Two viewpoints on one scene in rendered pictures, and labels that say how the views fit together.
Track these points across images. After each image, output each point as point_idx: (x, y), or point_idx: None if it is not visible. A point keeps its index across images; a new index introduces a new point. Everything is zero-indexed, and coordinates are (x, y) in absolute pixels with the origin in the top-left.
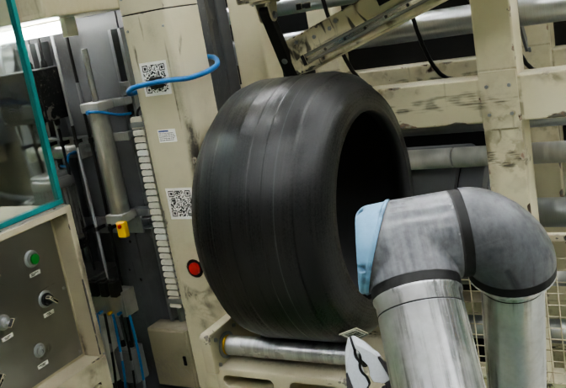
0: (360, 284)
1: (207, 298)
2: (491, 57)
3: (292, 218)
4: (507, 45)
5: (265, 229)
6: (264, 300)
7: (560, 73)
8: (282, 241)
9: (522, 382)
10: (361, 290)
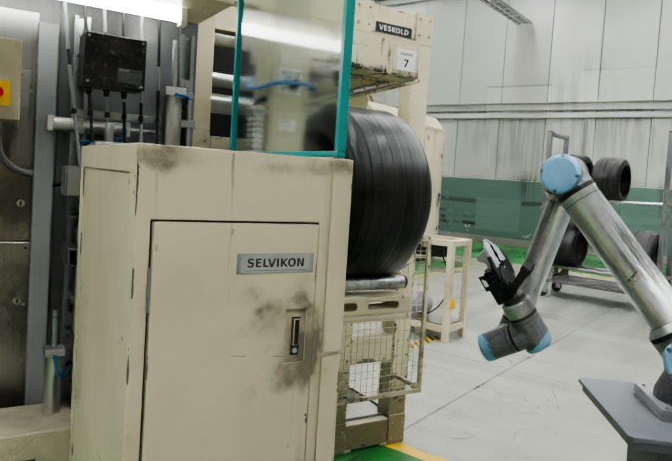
0: (574, 184)
1: None
2: None
3: (428, 180)
4: None
5: (416, 185)
6: (398, 234)
7: None
8: (424, 193)
9: (557, 249)
10: (571, 188)
